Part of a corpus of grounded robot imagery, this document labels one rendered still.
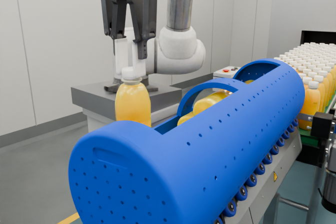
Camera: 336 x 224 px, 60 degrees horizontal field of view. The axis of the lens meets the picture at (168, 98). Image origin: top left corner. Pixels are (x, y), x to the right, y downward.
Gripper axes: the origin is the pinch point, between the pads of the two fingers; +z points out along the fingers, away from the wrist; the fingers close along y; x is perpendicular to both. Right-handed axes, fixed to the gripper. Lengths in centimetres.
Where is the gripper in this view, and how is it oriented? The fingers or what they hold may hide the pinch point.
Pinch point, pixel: (130, 58)
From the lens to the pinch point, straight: 57.6
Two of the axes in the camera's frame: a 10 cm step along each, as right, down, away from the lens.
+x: 5.8, -2.6, 7.8
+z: 0.0, 9.5, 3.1
